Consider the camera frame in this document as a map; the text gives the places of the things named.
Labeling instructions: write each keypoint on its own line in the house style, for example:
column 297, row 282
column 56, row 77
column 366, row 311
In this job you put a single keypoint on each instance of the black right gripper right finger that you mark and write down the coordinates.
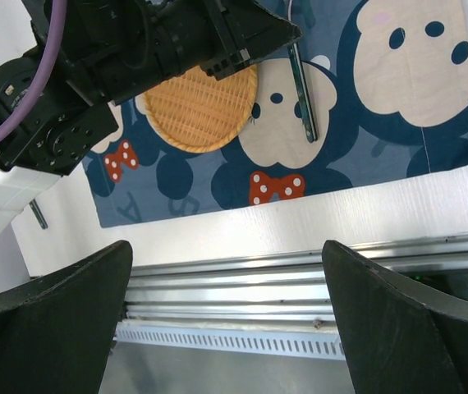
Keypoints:
column 398, row 335

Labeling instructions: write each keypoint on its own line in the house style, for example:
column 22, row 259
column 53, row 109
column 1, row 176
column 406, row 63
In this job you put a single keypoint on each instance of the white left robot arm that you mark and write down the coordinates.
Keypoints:
column 45, row 131

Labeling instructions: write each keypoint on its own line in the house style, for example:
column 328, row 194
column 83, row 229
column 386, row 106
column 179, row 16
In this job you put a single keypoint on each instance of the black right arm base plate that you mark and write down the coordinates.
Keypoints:
column 452, row 282

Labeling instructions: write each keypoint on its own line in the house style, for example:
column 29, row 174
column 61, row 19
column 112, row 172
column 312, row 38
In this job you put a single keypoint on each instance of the aluminium mounting rail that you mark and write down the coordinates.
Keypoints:
column 270, row 289

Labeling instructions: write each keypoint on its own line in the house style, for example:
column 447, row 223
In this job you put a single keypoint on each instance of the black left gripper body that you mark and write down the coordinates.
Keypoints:
column 111, row 51

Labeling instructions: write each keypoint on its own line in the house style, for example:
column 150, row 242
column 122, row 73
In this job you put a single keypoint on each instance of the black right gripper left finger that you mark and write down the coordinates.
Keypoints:
column 56, row 330

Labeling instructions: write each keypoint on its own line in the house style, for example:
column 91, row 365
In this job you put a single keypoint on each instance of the perforated cable duct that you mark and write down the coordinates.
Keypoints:
column 320, row 346

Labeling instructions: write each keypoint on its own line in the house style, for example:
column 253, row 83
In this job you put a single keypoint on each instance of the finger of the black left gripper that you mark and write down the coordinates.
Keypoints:
column 263, row 32

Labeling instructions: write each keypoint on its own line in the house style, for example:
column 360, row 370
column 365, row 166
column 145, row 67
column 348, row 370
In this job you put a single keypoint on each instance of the blue cartoon mouse placemat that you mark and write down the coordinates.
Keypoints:
column 388, row 85

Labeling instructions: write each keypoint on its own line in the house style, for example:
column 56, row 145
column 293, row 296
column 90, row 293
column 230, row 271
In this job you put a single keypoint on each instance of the spoon with green handle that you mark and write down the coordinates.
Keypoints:
column 38, row 214

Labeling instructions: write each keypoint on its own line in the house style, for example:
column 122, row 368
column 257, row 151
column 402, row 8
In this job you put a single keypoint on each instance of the fork with green handle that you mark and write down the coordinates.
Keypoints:
column 302, row 92

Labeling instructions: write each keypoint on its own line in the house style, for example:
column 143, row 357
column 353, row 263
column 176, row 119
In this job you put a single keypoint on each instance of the orange woven round plate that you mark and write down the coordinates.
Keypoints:
column 196, row 113

